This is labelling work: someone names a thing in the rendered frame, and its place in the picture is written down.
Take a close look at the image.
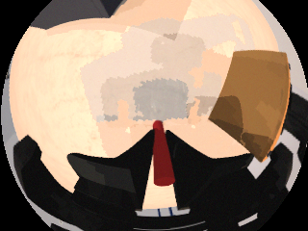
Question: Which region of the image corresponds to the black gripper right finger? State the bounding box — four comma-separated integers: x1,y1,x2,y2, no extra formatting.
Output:
166,130,254,212

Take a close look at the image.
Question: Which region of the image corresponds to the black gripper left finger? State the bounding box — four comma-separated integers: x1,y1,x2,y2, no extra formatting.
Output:
66,128,154,211

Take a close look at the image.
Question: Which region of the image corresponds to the dark red peg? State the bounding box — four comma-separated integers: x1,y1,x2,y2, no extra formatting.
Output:
153,119,176,188

